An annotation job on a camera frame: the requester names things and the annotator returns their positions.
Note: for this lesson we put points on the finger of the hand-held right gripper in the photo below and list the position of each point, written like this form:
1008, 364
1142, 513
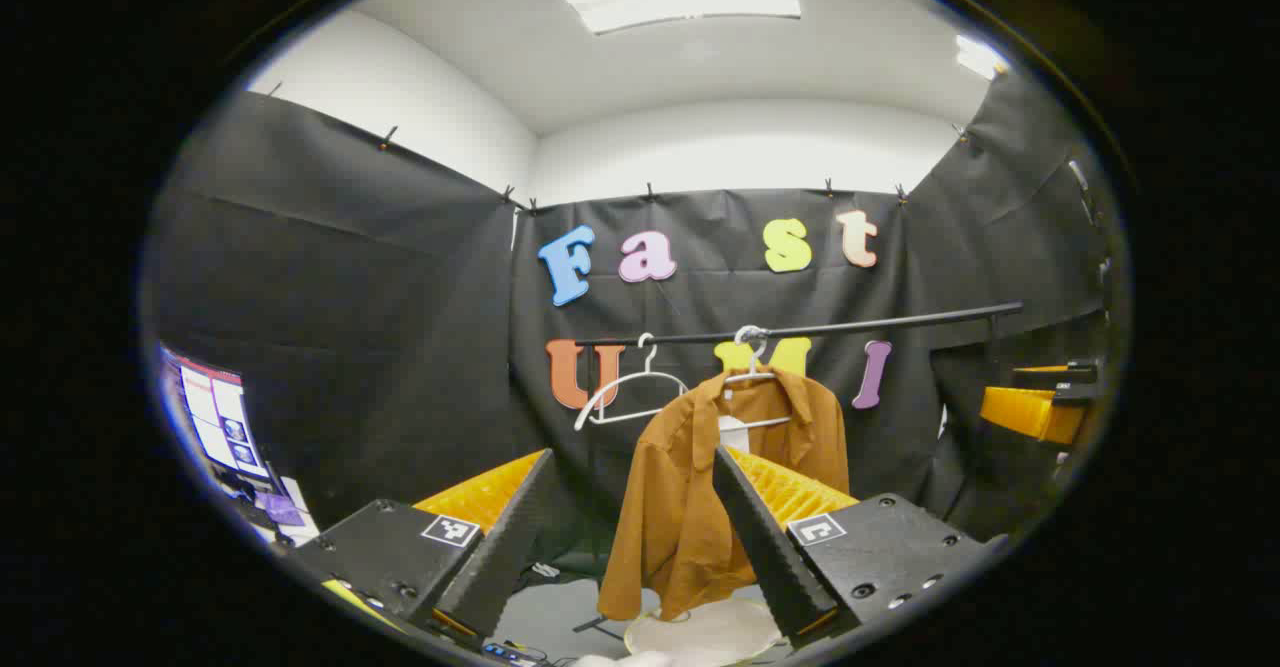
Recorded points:
1070, 373
1030, 414

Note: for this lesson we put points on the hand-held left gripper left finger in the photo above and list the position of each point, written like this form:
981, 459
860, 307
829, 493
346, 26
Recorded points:
500, 557

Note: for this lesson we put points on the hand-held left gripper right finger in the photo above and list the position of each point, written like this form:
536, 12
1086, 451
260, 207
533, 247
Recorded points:
775, 557

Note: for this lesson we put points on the brown shirt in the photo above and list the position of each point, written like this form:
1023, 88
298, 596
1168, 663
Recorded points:
680, 507

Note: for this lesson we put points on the white hanger with shirt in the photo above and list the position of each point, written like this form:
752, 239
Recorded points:
748, 378

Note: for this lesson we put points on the white empty clothes hanger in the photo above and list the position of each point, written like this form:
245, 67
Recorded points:
652, 362

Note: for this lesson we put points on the purple item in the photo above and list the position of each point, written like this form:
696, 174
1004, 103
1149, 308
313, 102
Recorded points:
280, 509

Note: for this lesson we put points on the black backdrop cloth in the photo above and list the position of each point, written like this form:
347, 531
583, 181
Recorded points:
400, 347

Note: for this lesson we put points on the computer monitor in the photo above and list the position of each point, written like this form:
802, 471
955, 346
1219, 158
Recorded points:
215, 412

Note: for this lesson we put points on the small ceiling light panel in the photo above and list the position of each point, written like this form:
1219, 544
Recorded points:
980, 57

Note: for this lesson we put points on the row of black clips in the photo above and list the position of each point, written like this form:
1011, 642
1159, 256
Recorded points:
388, 135

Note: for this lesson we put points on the black clothes rail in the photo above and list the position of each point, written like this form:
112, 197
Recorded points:
900, 322

